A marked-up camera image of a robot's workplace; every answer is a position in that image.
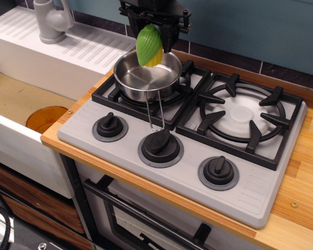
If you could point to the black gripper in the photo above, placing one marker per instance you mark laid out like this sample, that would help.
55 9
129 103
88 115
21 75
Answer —
171 16

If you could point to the green yellow toy corncob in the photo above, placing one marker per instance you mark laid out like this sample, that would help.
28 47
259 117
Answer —
149 46

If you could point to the stainless steel pan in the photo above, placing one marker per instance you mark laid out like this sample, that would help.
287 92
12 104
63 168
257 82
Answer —
148 84

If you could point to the black left stove knob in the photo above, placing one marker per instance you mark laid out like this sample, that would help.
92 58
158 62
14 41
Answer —
110 128

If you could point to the black stove knob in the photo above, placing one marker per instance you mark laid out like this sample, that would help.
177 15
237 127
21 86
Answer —
110 128
160 149
218 173

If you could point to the black middle stove knob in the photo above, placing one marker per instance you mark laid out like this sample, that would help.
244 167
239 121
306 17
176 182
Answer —
160 149

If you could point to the black right stove knob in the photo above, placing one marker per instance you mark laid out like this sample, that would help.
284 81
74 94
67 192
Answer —
218 173

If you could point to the grey toy stove top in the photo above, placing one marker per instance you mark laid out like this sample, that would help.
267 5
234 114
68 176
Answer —
250 201

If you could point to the black left burner grate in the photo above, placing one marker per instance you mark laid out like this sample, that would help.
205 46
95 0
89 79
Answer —
169 110

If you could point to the black burner grate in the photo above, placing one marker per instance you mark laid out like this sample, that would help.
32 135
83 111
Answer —
266 149
169 110

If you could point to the grey toy faucet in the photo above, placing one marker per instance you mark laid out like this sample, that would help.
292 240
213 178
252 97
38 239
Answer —
52 23

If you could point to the white toy sink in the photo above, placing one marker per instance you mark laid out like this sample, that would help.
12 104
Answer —
34 75

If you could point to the black right burner grate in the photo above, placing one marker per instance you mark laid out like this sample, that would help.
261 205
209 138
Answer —
266 149

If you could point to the orange sink drain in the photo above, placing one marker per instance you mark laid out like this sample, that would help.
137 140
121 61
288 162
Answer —
42 119

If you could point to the upper wooden drawer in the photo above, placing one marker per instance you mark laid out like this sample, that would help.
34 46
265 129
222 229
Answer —
37 195

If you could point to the wooden drawer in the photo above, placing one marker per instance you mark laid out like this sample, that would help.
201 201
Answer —
37 195
44 223

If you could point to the lower wooden drawer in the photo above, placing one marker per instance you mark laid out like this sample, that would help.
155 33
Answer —
44 223

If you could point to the oven door with handle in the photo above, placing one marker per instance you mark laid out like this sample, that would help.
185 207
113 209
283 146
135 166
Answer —
144 222

